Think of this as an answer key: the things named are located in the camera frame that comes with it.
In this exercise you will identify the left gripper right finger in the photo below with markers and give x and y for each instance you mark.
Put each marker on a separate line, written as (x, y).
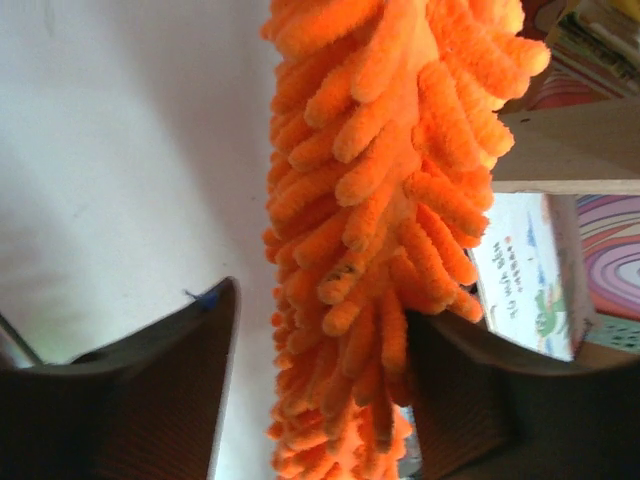
(486, 408)

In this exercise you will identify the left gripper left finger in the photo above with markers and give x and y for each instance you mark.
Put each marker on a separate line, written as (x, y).
(146, 406)

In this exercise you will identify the orange microfiber duster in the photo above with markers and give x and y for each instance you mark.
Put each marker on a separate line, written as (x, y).
(384, 131)

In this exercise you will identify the light wooden bookshelf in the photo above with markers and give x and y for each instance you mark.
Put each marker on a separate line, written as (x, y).
(590, 151)

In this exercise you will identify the spiral sketchbook with frog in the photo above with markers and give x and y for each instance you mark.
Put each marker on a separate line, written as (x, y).
(519, 276)

